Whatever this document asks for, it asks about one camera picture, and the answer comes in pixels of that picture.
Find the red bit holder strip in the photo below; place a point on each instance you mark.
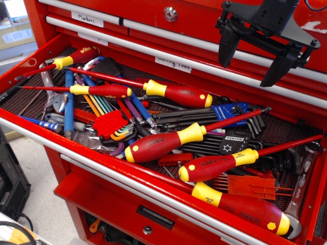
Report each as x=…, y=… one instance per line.
x=175, y=159

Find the red yellow screwdriver top left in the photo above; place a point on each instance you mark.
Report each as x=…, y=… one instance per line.
x=82, y=55

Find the small blue precision screwdriver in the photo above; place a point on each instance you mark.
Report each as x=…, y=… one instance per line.
x=54, y=127

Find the white label cutting tools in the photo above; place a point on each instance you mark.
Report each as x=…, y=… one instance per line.
x=173, y=65

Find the black box on floor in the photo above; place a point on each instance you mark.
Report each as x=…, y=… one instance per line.
x=15, y=188

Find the blue holder black hex keys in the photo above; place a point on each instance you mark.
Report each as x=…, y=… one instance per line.
x=180, y=119

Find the red yellow screwdriver right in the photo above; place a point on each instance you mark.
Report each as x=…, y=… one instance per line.
x=209, y=167

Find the white label markers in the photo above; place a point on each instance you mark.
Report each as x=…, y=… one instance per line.
x=87, y=19

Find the red yellow screwdriver wiha left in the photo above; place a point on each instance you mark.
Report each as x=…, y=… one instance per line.
x=110, y=91

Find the long red yellow screwdriver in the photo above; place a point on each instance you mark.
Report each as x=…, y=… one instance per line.
x=184, y=95

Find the large red yellow screwdriver centre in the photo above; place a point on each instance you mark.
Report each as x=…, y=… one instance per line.
x=152, y=147

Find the large red yellow screwdriver front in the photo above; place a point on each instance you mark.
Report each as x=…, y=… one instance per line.
x=252, y=210

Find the silver combination wrench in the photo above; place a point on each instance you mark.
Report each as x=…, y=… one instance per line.
x=313, y=149

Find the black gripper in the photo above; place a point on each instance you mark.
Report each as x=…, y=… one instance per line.
x=269, y=26

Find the red holder coloured hex keys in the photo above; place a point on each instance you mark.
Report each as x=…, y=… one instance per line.
x=113, y=119

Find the round silver lock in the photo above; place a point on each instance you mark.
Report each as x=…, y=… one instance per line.
x=170, y=14

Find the blue handle tool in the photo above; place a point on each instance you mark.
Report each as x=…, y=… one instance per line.
x=69, y=108

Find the large red yellow screwdriver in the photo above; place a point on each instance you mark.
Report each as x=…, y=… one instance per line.
x=252, y=210
x=152, y=147

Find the black Tekton torx key set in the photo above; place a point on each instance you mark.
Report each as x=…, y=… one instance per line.
x=232, y=142

